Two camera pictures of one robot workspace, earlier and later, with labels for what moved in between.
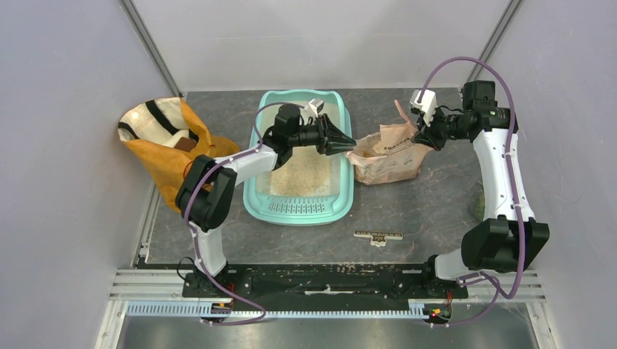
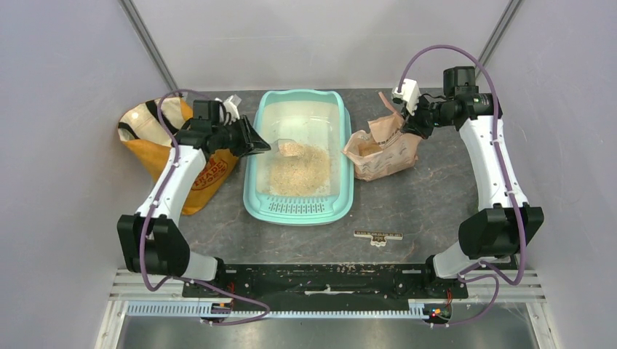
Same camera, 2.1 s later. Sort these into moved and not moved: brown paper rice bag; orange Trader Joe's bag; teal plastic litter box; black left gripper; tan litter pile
Moved: brown paper rice bag; black left gripper
Not moved: orange Trader Joe's bag; teal plastic litter box; tan litter pile
